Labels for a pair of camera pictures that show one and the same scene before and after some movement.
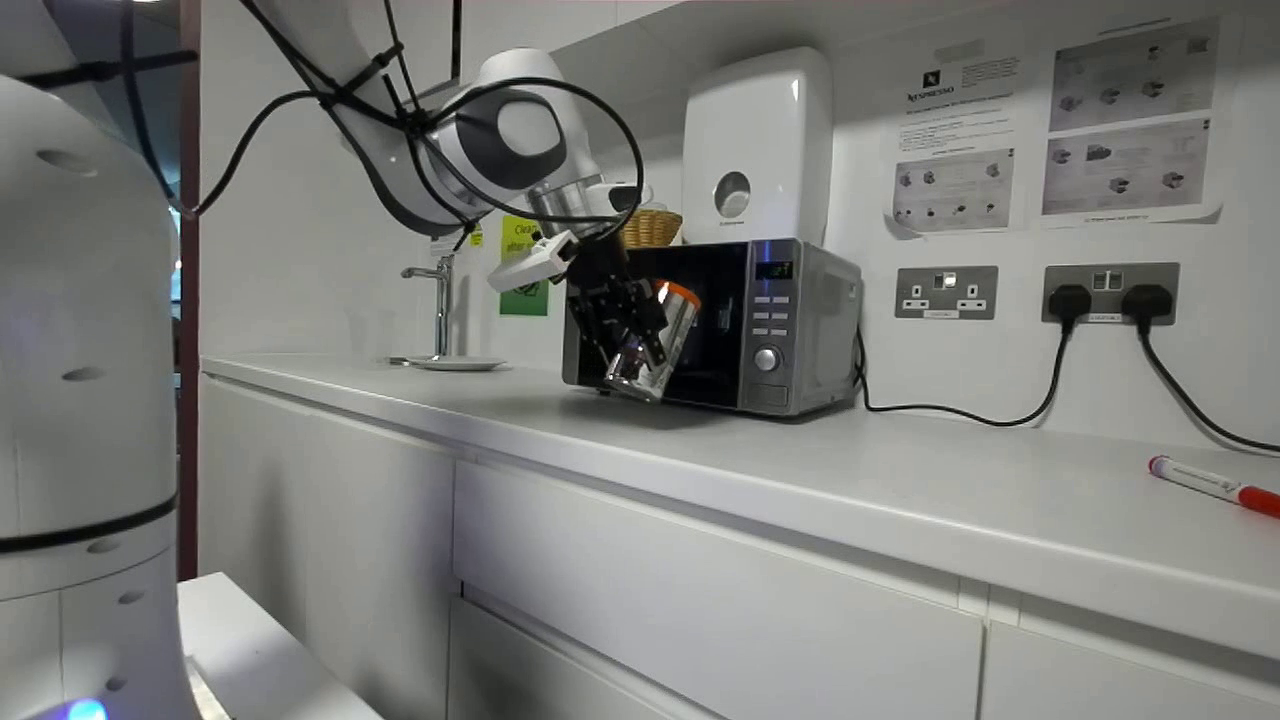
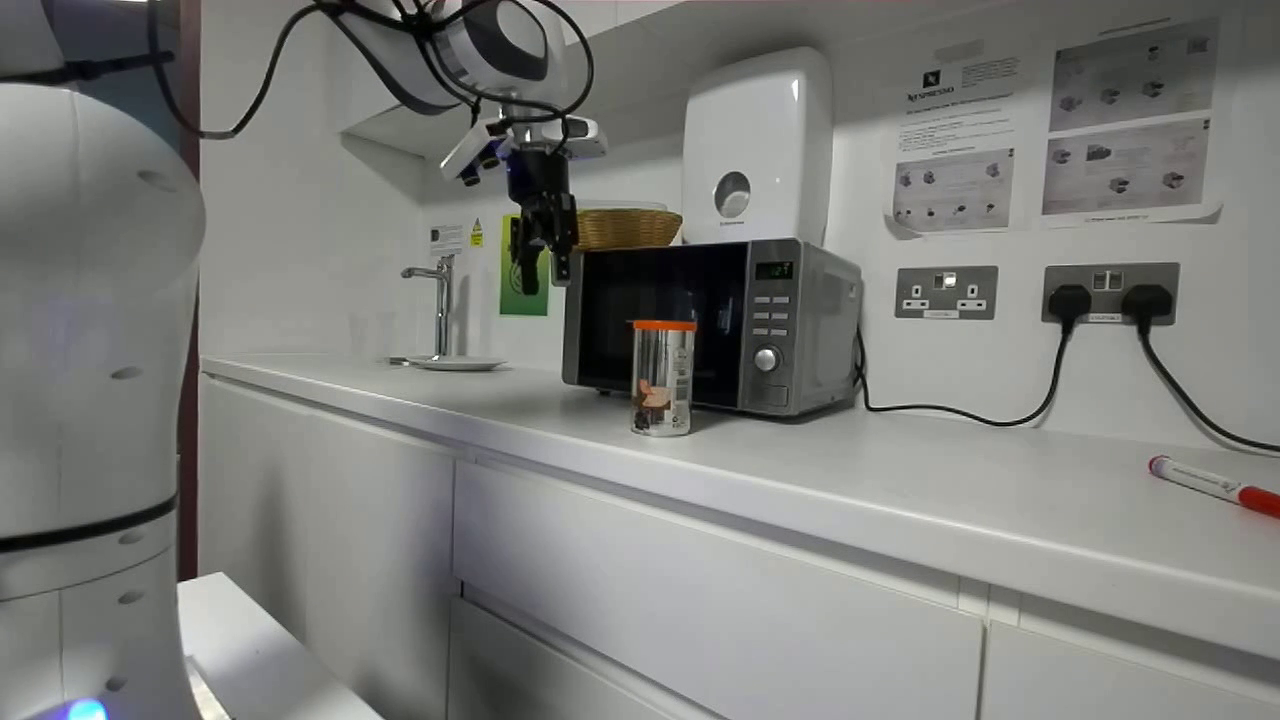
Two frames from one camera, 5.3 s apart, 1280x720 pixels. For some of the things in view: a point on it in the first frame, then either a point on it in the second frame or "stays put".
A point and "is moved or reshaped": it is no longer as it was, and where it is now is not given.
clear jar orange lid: (640, 371) is moved or reshaped
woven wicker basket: (651, 231) stays put
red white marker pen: (1253, 497) stays put
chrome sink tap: (449, 321) stays put
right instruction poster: (1134, 131) stays put
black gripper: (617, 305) to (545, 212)
